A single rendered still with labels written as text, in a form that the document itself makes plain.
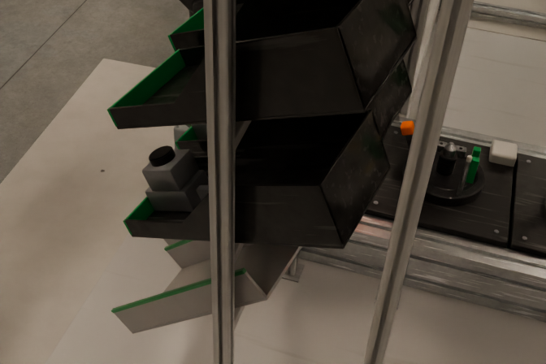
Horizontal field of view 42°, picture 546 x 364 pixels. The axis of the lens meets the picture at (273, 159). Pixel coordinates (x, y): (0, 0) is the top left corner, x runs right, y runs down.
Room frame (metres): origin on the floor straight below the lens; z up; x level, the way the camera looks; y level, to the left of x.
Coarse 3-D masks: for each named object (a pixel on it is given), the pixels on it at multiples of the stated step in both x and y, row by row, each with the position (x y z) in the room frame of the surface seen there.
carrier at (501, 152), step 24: (384, 144) 1.01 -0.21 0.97; (456, 144) 1.02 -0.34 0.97; (504, 144) 1.00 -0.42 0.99; (432, 168) 0.93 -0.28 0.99; (456, 168) 0.93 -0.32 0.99; (480, 168) 0.93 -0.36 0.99; (504, 168) 0.96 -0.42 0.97; (384, 192) 0.88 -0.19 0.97; (432, 192) 0.87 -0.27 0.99; (456, 192) 0.87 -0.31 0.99; (480, 192) 0.89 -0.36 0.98; (504, 192) 0.90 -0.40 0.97; (384, 216) 0.83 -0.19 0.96; (432, 216) 0.83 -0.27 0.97; (456, 216) 0.83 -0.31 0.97; (480, 216) 0.83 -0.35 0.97; (504, 216) 0.84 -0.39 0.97; (480, 240) 0.79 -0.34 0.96; (504, 240) 0.78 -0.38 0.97
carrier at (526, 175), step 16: (528, 160) 0.98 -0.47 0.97; (544, 160) 0.99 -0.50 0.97; (528, 176) 0.94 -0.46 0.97; (544, 176) 0.94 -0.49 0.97; (528, 192) 0.90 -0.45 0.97; (544, 192) 0.90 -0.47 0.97; (512, 208) 0.87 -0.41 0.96; (528, 208) 0.86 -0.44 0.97; (544, 208) 0.86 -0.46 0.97; (512, 224) 0.82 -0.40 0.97; (528, 224) 0.82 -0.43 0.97; (544, 224) 0.82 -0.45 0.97; (512, 240) 0.78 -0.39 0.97; (528, 240) 0.78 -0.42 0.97; (544, 240) 0.79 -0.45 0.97; (544, 256) 0.76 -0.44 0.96
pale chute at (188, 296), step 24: (192, 240) 0.66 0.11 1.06; (192, 264) 0.66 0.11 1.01; (240, 264) 0.58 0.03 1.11; (264, 264) 0.55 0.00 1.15; (288, 264) 0.52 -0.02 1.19; (168, 288) 0.63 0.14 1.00; (192, 288) 0.51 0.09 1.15; (240, 288) 0.49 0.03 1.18; (264, 288) 0.49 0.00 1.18; (120, 312) 0.56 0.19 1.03; (144, 312) 0.55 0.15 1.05; (168, 312) 0.53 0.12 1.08; (192, 312) 0.52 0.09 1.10
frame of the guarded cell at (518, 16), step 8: (440, 0) 1.73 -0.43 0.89; (472, 8) 1.71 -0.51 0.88; (480, 8) 1.71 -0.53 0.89; (488, 8) 1.70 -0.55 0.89; (496, 8) 1.70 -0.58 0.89; (504, 8) 1.71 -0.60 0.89; (512, 8) 1.71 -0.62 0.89; (480, 16) 1.70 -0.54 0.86; (488, 16) 1.70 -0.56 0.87; (496, 16) 1.69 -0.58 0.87; (504, 16) 1.69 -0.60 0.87; (512, 16) 1.68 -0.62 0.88; (520, 16) 1.68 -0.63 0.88; (528, 16) 1.67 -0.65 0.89; (536, 16) 1.67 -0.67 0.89; (544, 16) 1.67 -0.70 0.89; (520, 24) 1.68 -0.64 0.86; (528, 24) 1.67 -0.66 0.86; (536, 24) 1.67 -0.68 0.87; (544, 24) 1.66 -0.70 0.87
